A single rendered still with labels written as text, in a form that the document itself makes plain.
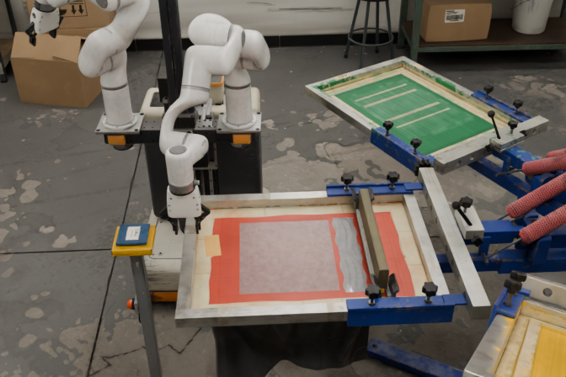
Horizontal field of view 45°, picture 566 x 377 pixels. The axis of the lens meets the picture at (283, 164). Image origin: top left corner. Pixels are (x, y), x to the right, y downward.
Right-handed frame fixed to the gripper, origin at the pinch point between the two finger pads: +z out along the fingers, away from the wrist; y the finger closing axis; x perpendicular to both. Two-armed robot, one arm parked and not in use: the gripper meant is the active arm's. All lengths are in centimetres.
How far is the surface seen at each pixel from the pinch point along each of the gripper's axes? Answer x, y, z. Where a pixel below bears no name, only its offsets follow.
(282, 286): 15.2, -28.6, 11.9
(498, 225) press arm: 0, -97, 4
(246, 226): -14.2, -17.8, 12.3
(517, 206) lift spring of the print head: -5, -105, 1
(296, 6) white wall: -378, -57, 78
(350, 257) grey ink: 4, -51, 12
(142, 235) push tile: -9.8, 16.1, 10.6
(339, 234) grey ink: -8, -49, 12
